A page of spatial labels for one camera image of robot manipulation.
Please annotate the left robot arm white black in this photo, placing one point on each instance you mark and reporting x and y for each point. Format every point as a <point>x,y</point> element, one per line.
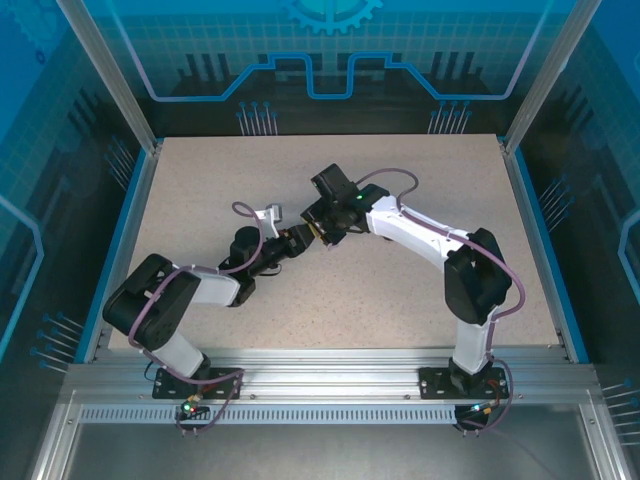
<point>215,290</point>

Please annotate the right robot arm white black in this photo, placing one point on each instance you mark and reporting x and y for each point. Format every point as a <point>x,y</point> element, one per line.
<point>410,235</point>

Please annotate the small LED connector board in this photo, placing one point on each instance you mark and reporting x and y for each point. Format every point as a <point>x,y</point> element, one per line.
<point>481,409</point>
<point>189,407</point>

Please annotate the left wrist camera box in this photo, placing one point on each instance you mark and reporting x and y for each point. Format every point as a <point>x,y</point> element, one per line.
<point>270,220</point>

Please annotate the aluminium table side rail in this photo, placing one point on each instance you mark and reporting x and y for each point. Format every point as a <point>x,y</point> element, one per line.
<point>122,250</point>
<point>536,250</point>

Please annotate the aluminium mounting rail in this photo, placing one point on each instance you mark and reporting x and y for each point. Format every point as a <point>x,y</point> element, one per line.
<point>325,375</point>

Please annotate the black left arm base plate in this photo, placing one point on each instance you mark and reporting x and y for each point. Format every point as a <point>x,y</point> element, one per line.
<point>225,385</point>

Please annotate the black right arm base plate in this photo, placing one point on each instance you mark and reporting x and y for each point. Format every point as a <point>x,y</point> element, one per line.
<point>432,382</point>

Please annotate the aluminium frame post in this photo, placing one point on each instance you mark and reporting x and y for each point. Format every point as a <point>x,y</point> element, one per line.
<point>123,90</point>
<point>539,90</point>

